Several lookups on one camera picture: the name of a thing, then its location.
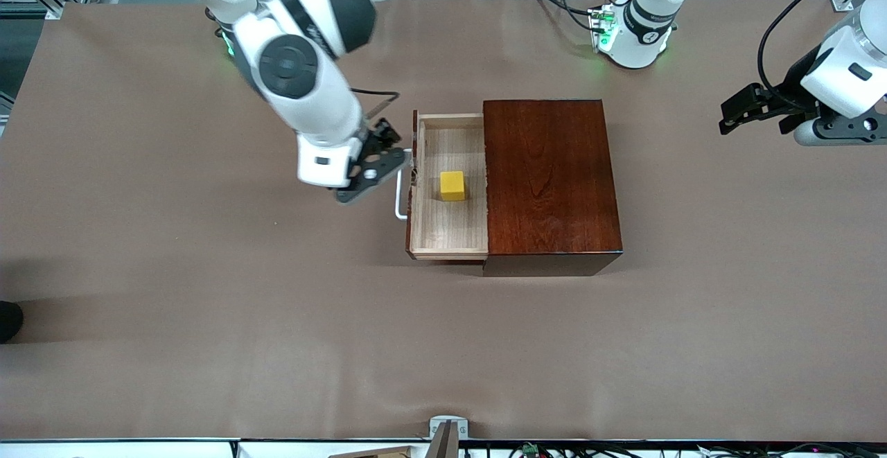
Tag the brown table cover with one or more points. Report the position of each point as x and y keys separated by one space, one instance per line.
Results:
x=208 y=305

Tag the green-lit base connector box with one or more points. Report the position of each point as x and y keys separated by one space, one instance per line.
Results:
x=601 y=28

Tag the light wooden board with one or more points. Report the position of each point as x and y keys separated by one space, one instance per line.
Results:
x=374 y=453

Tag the wooden drawer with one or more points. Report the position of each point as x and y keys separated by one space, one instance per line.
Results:
x=450 y=229

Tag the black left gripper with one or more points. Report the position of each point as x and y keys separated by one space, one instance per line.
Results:
x=791 y=89

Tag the small green circuit board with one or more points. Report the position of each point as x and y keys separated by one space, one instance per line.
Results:
x=531 y=450

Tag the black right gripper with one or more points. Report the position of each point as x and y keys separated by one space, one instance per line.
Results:
x=378 y=136

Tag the grey metal clamp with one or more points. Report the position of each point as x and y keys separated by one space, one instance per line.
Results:
x=449 y=425

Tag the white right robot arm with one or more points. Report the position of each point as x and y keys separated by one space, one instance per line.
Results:
x=305 y=98

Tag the dark red wooden cabinet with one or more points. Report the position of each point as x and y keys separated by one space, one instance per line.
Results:
x=547 y=181

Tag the black round object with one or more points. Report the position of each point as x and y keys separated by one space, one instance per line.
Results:
x=8 y=321

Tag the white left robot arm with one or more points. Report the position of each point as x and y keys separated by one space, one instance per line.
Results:
x=644 y=21

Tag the yellow block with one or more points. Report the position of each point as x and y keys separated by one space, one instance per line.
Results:
x=452 y=186

